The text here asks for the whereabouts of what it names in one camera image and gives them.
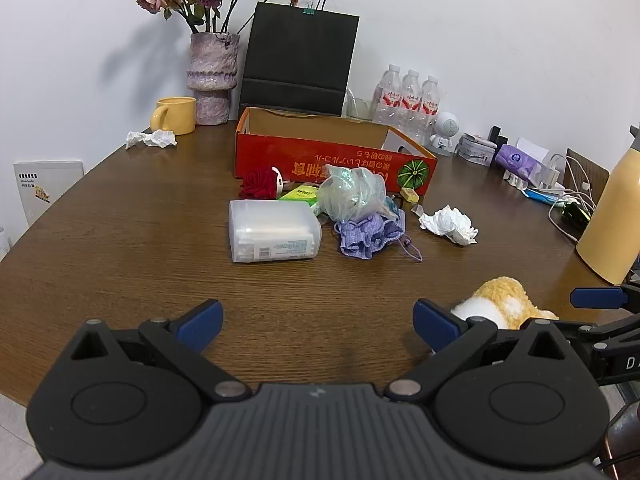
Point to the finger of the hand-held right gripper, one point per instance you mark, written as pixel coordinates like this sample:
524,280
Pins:
595,297
602,332

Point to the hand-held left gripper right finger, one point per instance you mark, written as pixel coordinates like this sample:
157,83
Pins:
433,326

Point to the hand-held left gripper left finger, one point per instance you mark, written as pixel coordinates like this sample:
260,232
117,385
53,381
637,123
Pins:
202,324

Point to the yellow white plush toy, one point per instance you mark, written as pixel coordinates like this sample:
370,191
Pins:
505,300

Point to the large white tissue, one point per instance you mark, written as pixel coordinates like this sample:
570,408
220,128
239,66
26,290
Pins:
450,225

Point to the translucent plastic swab box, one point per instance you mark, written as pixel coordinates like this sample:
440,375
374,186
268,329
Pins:
270,230

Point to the blue patterned packet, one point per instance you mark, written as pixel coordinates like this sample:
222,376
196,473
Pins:
392,206

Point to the yellow rectangular block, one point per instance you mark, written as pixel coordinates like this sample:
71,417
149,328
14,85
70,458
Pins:
409,194

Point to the red fabric rose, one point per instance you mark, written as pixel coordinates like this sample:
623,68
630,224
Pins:
257,183

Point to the clear plastic bag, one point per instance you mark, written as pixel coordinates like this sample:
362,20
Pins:
350,192

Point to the green tissue packet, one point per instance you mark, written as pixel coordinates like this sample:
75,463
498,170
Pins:
300,193

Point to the red cardboard box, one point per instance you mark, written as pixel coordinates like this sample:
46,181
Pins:
310,160

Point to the brown wooden chair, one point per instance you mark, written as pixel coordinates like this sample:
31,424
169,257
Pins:
620,440

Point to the yellow thermos bottle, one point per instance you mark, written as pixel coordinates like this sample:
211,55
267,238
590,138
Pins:
612,220

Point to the small clear wrapper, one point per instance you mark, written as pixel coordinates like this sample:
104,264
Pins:
417,211

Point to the brown wooden board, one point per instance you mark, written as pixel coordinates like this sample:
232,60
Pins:
595,172

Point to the white charger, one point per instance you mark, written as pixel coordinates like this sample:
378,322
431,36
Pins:
547,176

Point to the purple tissue pack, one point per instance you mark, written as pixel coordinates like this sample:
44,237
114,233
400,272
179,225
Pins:
515,160

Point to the grey tin box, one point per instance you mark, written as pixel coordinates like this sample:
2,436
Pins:
475,150

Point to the small black box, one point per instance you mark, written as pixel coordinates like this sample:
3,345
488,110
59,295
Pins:
496,135

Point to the small crumpled white tissue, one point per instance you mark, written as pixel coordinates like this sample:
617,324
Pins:
157,138

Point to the white robot speaker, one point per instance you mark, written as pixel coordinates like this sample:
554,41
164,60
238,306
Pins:
446,125

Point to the yellow mug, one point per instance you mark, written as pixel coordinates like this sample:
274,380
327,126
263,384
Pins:
177,116

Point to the clear water bottle red label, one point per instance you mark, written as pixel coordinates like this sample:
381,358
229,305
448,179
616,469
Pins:
430,105
411,100
389,95

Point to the clear glass cup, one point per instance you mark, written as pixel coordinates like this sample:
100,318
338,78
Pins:
361,111

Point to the clear straw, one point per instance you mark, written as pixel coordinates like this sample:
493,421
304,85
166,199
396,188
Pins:
351,97

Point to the purple textured vase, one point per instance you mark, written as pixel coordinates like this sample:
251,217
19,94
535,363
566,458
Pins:
212,80

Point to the black paper bag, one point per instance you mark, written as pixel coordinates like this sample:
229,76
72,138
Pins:
295,60

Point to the green binder clip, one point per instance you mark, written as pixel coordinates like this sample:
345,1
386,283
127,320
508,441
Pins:
309,9

